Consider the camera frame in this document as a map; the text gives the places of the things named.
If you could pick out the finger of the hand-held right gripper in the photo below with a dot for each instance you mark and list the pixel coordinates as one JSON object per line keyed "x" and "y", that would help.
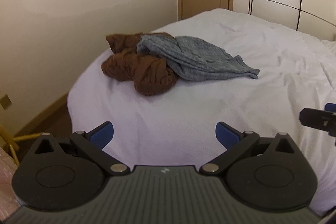
{"x": 331, "y": 107}
{"x": 316, "y": 117}

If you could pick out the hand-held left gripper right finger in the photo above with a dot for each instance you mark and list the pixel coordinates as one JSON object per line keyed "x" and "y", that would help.
{"x": 227, "y": 134}

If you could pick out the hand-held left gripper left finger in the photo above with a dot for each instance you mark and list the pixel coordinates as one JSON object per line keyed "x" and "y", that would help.
{"x": 101, "y": 134}

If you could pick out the grey-blue knit sweater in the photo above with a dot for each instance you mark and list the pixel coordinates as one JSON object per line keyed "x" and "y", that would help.
{"x": 194, "y": 58}

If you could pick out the bed with white duvet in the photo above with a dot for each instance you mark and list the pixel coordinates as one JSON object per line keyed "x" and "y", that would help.
{"x": 236, "y": 98}

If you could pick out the brown crumpled garment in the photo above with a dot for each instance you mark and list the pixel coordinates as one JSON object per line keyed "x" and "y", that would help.
{"x": 141, "y": 71}

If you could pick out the yellow wooden chair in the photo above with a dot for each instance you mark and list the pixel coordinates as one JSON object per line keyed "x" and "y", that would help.
{"x": 10, "y": 144}

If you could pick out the beige low wall socket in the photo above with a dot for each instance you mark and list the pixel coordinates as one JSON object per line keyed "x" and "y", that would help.
{"x": 5, "y": 102}

